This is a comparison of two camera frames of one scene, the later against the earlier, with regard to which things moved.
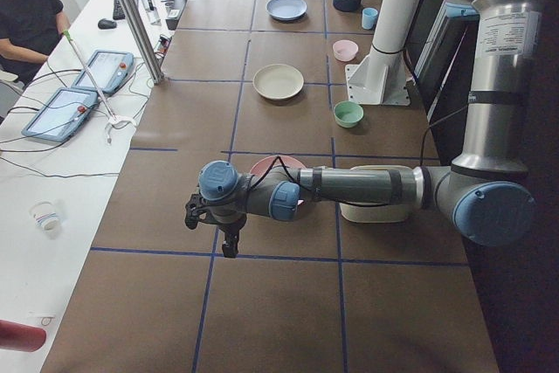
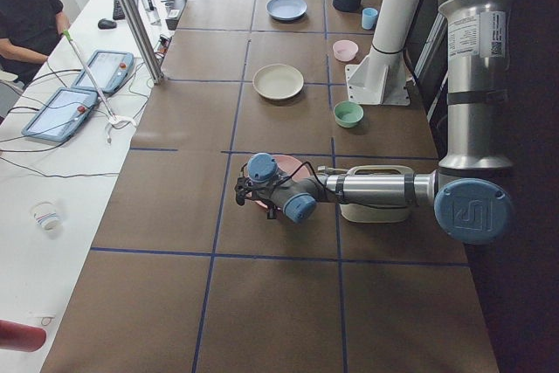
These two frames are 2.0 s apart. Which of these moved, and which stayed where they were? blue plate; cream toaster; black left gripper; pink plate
Moved: black left gripper
Stayed: pink plate; cream toaster; blue plate
